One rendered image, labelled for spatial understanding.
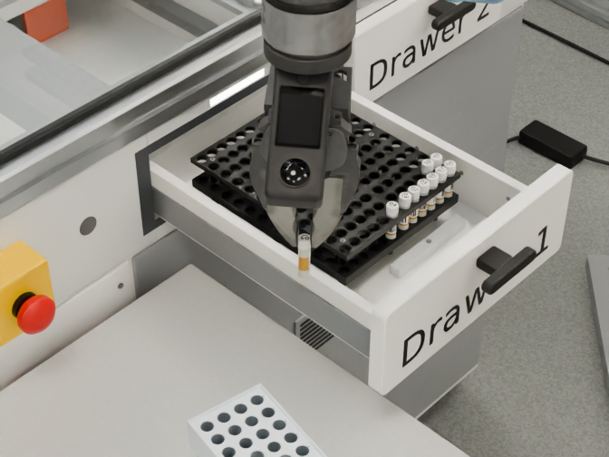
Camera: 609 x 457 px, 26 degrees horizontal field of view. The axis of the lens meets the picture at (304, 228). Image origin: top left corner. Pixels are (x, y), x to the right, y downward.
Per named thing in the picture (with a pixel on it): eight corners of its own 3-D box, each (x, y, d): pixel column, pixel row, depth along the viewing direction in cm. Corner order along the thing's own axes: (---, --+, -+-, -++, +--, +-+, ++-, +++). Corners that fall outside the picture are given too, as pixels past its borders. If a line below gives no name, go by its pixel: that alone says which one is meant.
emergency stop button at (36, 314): (62, 323, 127) (56, 293, 124) (28, 345, 125) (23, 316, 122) (43, 308, 128) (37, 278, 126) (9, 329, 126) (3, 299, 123)
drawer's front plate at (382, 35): (499, 19, 174) (508, -55, 167) (352, 114, 158) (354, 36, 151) (489, 14, 175) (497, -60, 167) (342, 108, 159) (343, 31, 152)
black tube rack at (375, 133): (456, 219, 141) (460, 172, 137) (345, 304, 131) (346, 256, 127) (305, 132, 152) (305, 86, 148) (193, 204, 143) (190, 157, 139)
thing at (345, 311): (539, 238, 139) (546, 193, 135) (379, 368, 125) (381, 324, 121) (270, 86, 160) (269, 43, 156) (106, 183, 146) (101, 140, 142)
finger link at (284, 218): (302, 210, 122) (307, 131, 116) (296, 254, 117) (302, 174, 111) (268, 208, 122) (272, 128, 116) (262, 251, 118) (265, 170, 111)
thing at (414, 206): (460, 178, 137) (460, 173, 137) (346, 261, 128) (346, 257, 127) (446, 170, 138) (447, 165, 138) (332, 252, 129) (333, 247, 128)
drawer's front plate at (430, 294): (560, 248, 140) (575, 168, 133) (381, 398, 124) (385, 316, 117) (546, 241, 141) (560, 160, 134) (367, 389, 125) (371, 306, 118)
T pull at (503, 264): (536, 258, 127) (538, 248, 126) (489, 298, 123) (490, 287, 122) (507, 241, 129) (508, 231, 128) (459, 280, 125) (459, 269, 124)
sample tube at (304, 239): (297, 269, 121) (298, 232, 118) (311, 270, 121) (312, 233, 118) (296, 279, 120) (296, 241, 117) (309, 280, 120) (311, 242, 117)
